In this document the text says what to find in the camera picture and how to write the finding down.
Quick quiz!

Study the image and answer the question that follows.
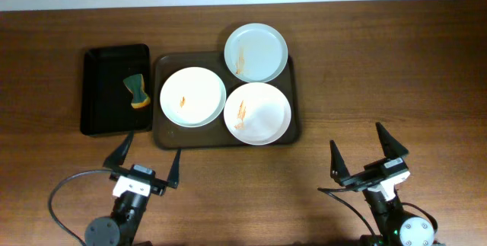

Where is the white plate small stain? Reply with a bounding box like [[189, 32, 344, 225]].
[[159, 67, 227, 128]]

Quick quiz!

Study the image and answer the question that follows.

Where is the brown serving tray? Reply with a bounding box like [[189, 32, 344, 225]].
[[152, 52, 301, 150]]

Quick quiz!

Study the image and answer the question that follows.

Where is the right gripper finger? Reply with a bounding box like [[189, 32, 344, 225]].
[[375, 122, 409, 159], [329, 140, 350, 181]]

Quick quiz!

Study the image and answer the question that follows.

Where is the black rectangular tray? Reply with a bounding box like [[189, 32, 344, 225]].
[[80, 43, 152, 136]]

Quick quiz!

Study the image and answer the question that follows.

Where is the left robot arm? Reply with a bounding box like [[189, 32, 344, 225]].
[[84, 132, 181, 246]]

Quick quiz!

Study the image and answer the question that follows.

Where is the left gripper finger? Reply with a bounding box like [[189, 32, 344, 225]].
[[167, 149, 181, 189], [103, 131, 134, 169]]

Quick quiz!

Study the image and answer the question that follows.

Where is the white plate large stain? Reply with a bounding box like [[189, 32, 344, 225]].
[[224, 82, 292, 145]]

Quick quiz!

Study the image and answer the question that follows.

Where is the green and yellow sponge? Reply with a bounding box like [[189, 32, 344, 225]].
[[123, 74, 151, 109]]

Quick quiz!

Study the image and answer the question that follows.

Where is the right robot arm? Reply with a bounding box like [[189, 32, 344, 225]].
[[319, 123, 439, 246]]

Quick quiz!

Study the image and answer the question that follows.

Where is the pale blue plate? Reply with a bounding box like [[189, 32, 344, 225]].
[[224, 23, 288, 82]]

